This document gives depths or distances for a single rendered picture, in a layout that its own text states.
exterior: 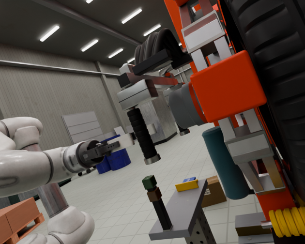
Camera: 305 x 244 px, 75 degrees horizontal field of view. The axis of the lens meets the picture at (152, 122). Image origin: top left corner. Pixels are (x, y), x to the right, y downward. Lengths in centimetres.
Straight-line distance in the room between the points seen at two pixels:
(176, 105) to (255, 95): 35
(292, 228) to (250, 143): 27
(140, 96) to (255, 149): 27
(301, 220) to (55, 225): 97
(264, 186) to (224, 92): 33
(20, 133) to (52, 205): 39
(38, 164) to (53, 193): 55
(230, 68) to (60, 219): 103
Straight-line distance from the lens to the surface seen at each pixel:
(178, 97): 60
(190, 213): 88
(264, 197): 64
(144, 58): 47
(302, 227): 58
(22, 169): 61
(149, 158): 51
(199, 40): 37
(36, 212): 402
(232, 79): 27
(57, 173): 67
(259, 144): 37
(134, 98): 49
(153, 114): 723
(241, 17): 33
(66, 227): 113
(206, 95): 27
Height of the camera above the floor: 84
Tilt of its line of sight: level
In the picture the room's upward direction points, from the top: 22 degrees counter-clockwise
